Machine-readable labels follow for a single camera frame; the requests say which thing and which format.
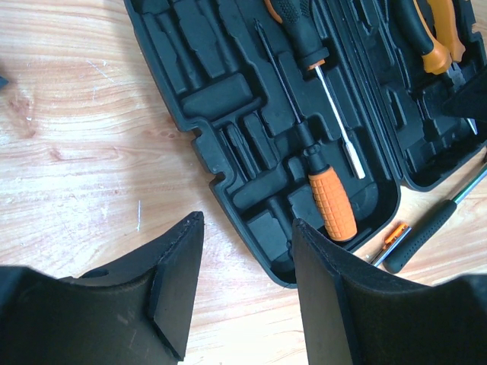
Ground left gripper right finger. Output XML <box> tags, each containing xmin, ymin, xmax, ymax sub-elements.
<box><xmin>291</xmin><ymin>219</ymin><xmax>486</xmax><ymax>364</ymax></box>

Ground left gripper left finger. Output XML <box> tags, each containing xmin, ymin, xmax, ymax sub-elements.
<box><xmin>1</xmin><ymin>211</ymin><xmax>204</xmax><ymax>364</ymax></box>

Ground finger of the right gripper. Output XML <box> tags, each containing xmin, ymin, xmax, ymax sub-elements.
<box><xmin>442</xmin><ymin>70</ymin><xmax>487</xmax><ymax>120</ymax></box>

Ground orange-black pliers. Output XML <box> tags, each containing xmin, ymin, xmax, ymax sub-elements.
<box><xmin>393</xmin><ymin>0</ymin><xmax>479</xmax><ymax>134</ymax></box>

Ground claw hammer black handle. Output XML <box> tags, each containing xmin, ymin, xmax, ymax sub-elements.
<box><xmin>383</xmin><ymin>163</ymin><xmax>486</xmax><ymax>274</ymax></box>

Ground orange-handled screwdriver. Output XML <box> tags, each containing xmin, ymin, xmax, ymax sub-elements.
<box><xmin>254</xmin><ymin>20</ymin><xmax>358</xmax><ymax>242</ymax></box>

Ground black plastic tool case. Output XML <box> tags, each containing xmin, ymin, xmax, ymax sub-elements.
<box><xmin>126</xmin><ymin>1</ymin><xmax>486</xmax><ymax>288</ymax></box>

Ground black-handled screwdriver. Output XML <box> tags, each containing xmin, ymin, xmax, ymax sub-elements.
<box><xmin>264</xmin><ymin>0</ymin><xmax>365</xmax><ymax>179</ymax></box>

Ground silver metal file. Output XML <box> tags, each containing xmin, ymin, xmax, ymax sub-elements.
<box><xmin>369</xmin><ymin>223</ymin><xmax>412</xmax><ymax>267</ymax></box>

